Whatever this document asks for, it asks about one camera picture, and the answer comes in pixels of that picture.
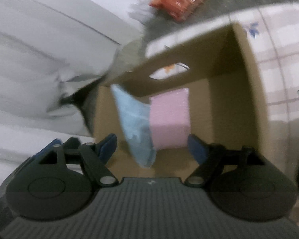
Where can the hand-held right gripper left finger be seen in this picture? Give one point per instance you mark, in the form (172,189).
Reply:
(107,145)

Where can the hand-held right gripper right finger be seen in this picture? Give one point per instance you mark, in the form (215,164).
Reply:
(196,147)

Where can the light blue cloth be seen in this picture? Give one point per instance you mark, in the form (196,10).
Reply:
(134,124)

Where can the brown cardboard box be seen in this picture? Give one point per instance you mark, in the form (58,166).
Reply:
(226,79)

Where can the pink folded towel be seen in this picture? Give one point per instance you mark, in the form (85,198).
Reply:
(169,119)

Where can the white quilt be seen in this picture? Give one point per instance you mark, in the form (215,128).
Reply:
(27,54)

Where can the checked floral bed sheet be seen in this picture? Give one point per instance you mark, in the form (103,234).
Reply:
(284,54)

